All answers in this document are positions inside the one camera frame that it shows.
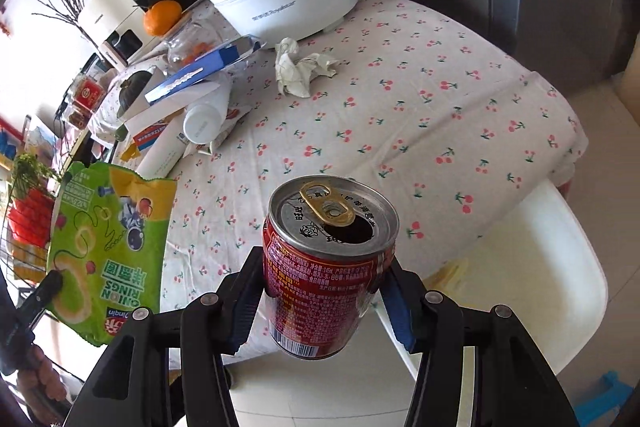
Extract green snack bag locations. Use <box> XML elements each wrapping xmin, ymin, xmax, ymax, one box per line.
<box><xmin>46</xmin><ymin>161</ymin><xmax>178</xmax><ymax>348</ymax></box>

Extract blue printed carton box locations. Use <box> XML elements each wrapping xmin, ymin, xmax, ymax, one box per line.
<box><xmin>145</xmin><ymin>37</ymin><xmax>266</xmax><ymax>105</ymax></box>

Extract red drink can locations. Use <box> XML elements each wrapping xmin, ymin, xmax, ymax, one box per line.
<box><xmin>262</xmin><ymin>175</ymin><xmax>401</xmax><ymax>360</ymax></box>

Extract person's left hand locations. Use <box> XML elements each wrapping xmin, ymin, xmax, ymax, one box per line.
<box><xmin>16</xmin><ymin>345</ymin><xmax>69</xmax><ymax>424</ymax></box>

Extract red box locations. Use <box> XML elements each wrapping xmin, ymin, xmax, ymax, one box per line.
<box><xmin>67</xmin><ymin>74</ymin><xmax>108</xmax><ymax>128</ymax></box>

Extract glass jar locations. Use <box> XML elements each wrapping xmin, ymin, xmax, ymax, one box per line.
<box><xmin>165</xmin><ymin>24</ymin><xmax>221</xmax><ymax>72</ymax></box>

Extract orange fruit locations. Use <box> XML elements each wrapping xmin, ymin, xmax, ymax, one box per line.
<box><xmin>143</xmin><ymin>0</ymin><xmax>183</xmax><ymax>38</ymax></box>

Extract red white wrapper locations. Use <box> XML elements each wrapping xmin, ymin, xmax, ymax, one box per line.
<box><xmin>207</xmin><ymin>102</ymin><xmax>253</xmax><ymax>152</ymax></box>

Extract white plastic bottle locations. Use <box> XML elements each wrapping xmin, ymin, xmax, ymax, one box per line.
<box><xmin>182</xmin><ymin>84</ymin><xmax>233</xmax><ymax>145</ymax></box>

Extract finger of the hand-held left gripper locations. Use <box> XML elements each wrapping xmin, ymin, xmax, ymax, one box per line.
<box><xmin>12</xmin><ymin>270</ymin><xmax>65</xmax><ymax>375</ymax></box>

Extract blue plastic stool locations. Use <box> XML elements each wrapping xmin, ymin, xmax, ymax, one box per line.
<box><xmin>575</xmin><ymin>369</ymin><xmax>638</xmax><ymax>427</ymax></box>

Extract dried branches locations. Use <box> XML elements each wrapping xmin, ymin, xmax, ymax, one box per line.
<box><xmin>27</xmin><ymin>0</ymin><xmax>101</xmax><ymax>52</ymax></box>

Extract cherry print tablecloth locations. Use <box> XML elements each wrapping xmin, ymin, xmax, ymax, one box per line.
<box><xmin>87</xmin><ymin>0</ymin><xmax>591</xmax><ymax>358</ymax></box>

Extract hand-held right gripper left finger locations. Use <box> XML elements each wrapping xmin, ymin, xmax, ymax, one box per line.
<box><xmin>66</xmin><ymin>247</ymin><xmax>266</xmax><ymax>427</ymax></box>

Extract white small appliance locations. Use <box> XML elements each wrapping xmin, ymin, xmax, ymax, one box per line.
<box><xmin>100</xmin><ymin>27</ymin><xmax>151</xmax><ymax>70</ymax></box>

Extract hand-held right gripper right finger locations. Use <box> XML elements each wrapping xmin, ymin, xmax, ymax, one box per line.
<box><xmin>382</xmin><ymin>264</ymin><xmax>581</xmax><ymax>427</ymax></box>

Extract black wire rack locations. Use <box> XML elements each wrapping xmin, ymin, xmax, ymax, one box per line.
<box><xmin>0</xmin><ymin>157</ymin><xmax>66</xmax><ymax>303</ymax></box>

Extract white container with dark oval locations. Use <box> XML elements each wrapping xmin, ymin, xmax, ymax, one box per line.
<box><xmin>107</xmin><ymin>64</ymin><xmax>166</xmax><ymax>128</ymax></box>

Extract red packets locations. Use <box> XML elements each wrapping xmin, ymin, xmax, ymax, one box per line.
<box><xmin>7</xmin><ymin>187</ymin><xmax>56</xmax><ymax>258</ymax></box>

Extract green plant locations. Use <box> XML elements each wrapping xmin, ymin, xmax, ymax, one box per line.
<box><xmin>10</xmin><ymin>152</ymin><xmax>66</xmax><ymax>192</ymax></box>

